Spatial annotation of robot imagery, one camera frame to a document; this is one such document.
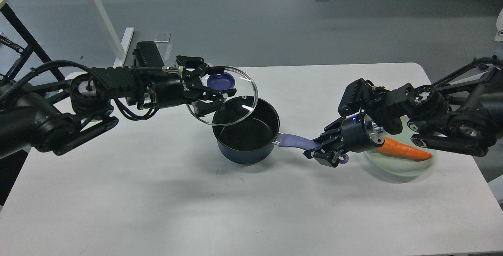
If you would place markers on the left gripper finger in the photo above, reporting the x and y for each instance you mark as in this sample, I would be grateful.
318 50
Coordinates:
190 67
211 100

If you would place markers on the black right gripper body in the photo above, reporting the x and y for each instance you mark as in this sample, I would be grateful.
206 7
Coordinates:
360 133

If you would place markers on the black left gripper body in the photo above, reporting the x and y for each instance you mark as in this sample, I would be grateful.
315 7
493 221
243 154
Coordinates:
170 91

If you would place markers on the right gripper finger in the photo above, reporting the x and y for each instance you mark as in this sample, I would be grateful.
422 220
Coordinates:
332 135
328 157

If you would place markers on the glass lid with blue knob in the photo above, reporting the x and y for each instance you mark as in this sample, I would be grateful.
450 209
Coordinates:
235 109

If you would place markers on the blue saucepan with handle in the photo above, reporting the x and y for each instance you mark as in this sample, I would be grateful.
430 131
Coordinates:
253 138

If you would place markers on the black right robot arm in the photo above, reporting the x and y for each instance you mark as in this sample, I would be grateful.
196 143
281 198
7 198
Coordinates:
460 113

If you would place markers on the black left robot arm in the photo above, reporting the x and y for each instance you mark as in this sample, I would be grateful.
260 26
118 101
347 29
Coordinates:
61 105

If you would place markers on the orange toy carrot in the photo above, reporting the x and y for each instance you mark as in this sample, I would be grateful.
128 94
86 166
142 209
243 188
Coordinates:
395 148

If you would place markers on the clear glass plate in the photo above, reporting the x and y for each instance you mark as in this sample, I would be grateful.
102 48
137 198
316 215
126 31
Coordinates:
396 163

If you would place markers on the white office chair base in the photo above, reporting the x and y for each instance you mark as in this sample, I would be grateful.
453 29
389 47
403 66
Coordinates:
499 27

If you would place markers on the black metal table frame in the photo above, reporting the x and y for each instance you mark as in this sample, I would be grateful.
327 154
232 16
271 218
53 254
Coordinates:
32 46

